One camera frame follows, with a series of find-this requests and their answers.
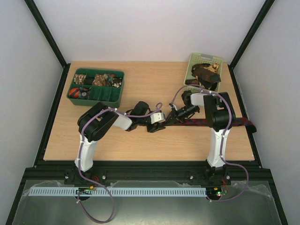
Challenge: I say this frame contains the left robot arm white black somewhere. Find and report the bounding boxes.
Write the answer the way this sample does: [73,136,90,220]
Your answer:
[75,101,165,172]

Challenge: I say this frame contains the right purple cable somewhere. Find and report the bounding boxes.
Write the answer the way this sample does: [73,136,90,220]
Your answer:
[169,84,249,203]

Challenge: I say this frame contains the light blue cable duct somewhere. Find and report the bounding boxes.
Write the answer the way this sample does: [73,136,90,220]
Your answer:
[29,187,207,197]

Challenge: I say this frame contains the rolled tie grey patterned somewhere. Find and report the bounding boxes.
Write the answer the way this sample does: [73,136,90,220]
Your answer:
[78,87,91,100]

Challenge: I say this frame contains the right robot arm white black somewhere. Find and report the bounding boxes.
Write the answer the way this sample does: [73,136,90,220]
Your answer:
[164,91,235,184]

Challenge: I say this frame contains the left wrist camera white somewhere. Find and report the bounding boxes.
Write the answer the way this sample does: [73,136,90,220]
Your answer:
[150,112,165,124]

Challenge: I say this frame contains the purple cable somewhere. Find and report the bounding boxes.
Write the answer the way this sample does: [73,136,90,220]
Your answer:
[78,102,163,223]
[169,84,249,203]

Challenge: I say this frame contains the rolled tie teal brown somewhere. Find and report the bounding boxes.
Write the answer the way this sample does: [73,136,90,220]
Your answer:
[104,73,115,87]

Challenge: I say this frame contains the rolled tie orange brown pattern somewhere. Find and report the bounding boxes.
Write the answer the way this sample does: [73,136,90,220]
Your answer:
[92,74,106,86]

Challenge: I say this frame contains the rolled tie red orange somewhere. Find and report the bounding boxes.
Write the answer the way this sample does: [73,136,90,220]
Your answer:
[68,87,81,99]

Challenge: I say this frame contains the rolled tie brown white pattern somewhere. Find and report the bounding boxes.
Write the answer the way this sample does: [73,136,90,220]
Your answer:
[73,74,86,85]

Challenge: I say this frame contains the green compartment tray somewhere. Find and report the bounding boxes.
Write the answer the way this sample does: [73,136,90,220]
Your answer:
[67,68,125,108]

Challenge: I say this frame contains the pile of brown ties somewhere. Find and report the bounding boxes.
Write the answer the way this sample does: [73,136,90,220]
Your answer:
[185,63,221,91]

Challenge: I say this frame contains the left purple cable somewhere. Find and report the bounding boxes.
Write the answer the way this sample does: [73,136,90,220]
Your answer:
[78,102,163,223]

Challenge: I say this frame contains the red navy striped tie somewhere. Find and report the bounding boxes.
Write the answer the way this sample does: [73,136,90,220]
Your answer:
[163,117,257,133]

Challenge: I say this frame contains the light green plastic basket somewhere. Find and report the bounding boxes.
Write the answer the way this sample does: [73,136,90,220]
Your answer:
[183,52,223,91]

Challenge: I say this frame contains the black aluminium frame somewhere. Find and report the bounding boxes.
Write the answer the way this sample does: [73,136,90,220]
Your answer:
[6,0,288,225]

